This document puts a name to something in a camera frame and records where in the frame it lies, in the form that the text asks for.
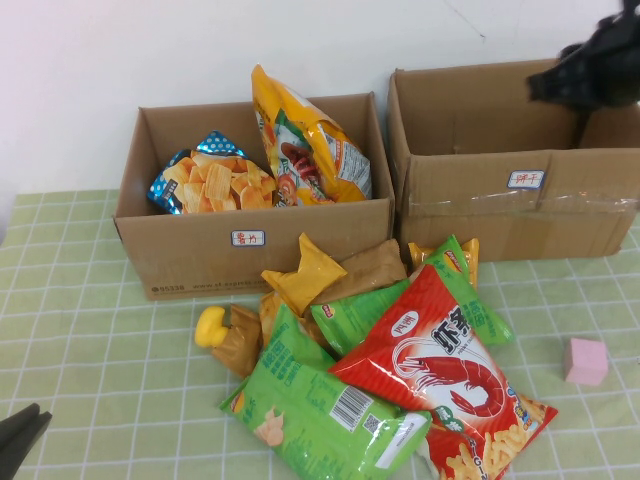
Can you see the large yellow chips bag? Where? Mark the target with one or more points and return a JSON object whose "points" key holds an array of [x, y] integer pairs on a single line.
{"points": [[310, 125]]}

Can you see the red prawn cracker bag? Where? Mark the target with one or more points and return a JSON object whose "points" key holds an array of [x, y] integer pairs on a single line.
{"points": [[440, 350]]}

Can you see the brown snack packet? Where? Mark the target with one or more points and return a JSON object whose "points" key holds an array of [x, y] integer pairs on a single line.
{"points": [[240, 345], [370, 270]]}

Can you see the pink foam cube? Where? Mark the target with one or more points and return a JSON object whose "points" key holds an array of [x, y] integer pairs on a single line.
{"points": [[585, 360]]}

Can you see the green chips bag with barcode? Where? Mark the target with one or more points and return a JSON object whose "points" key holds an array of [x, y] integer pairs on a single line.
{"points": [[360, 435]]}

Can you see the large green chips bag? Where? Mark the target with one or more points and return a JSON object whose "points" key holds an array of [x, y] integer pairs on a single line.
{"points": [[277, 360]]}

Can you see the blue polka dot chips bag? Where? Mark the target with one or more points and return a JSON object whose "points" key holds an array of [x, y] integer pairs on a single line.
{"points": [[215, 185]]}

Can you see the yellow plastic toy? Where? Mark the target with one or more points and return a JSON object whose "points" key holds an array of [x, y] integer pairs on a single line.
{"points": [[210, 330]]}

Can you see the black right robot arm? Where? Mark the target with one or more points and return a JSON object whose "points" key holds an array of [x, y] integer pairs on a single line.
{"points": [[625, 25]]}

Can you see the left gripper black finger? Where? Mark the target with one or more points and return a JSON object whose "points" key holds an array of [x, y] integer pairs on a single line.
{"points": [[25, 440], [17, 422]]}

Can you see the yellow snack packet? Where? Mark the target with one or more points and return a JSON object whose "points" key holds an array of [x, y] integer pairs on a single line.
{"points": [[305, 280], [416, 252]]}

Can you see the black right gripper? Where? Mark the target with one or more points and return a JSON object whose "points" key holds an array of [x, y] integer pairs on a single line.
{"points": [[605, 75]]}

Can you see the orange snack packet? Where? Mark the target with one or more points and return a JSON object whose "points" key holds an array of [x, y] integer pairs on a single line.
{"points": [[267, 315]]}

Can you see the small green chips bag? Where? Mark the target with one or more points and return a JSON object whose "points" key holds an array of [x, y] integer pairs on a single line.
{"points": [[480, 320], [350, 315]]}

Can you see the smaller brown cardboard box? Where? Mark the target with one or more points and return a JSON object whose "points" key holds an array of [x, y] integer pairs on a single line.
{"points": [[200, 260]]}

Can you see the larger brown cardboard box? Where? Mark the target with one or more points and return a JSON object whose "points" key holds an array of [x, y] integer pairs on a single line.
{"points": [[475, 225]]}

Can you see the green checked tablecloth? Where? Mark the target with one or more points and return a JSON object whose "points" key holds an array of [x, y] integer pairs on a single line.
{"points": [[75, 350]]}

